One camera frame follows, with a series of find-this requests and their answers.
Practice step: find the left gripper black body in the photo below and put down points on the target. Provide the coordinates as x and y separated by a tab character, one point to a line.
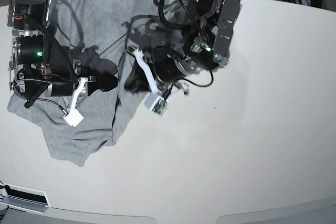
168	65

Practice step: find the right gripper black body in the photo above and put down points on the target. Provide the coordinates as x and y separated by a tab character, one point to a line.
105	82

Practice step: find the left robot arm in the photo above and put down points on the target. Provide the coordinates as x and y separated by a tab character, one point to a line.
206	42

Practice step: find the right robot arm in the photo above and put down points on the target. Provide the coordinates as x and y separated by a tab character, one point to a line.
42	67

